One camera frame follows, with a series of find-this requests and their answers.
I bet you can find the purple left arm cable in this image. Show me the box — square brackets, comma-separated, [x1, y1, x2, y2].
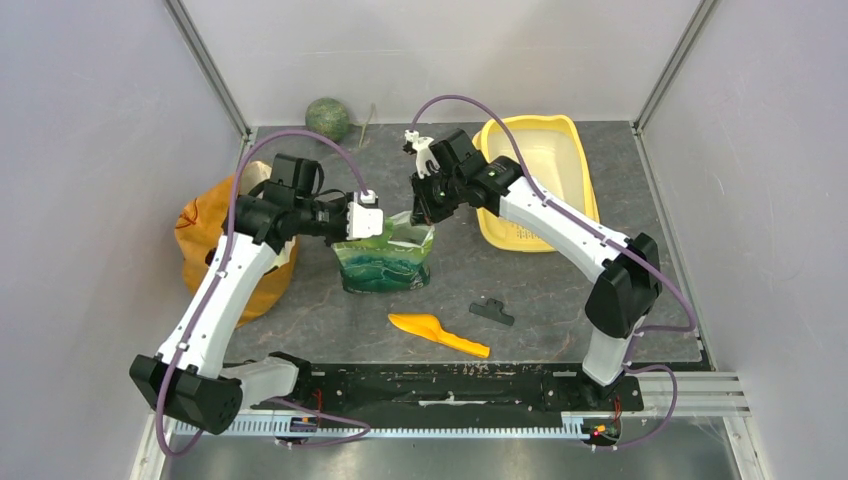
[154, 129, 379, 459]

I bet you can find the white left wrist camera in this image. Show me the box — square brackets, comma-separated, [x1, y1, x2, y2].
[346, 190, 385, 240]

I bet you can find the green cat litter bag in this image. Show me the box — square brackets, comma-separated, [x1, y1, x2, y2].
[331, 211, 436, 294]

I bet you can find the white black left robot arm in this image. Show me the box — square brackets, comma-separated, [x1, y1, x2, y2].
[129, 154, 383, 434]

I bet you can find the yellow plastic litter box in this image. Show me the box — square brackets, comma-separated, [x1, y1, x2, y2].
[477, 115, 600, 253]

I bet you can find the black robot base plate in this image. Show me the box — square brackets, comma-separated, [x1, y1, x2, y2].
[286, 362, 645, 413]

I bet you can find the black bag clip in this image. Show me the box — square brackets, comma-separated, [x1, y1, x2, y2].
[469, 298, 515, 327]

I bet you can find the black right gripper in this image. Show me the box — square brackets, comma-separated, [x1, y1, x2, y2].
[409, 164, 465, 225]

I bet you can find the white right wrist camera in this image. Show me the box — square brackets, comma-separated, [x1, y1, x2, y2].
[403, 130, 440, 179]

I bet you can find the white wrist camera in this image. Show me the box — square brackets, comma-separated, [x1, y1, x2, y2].
[346, 190, 385, 240]
[403, 130, 440, 179]

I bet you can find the orange fabric bag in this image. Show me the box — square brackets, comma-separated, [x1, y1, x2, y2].
[174, 176, 300, 327]

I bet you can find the grey slotted cable duct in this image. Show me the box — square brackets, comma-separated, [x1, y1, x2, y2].
[173, 413, 588, 440]

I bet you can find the orange plastic litter scoop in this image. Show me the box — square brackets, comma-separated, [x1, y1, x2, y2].
[388, 313, 490, 359]

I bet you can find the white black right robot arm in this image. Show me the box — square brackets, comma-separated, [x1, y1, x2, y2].
[403, 129, 662, 409]

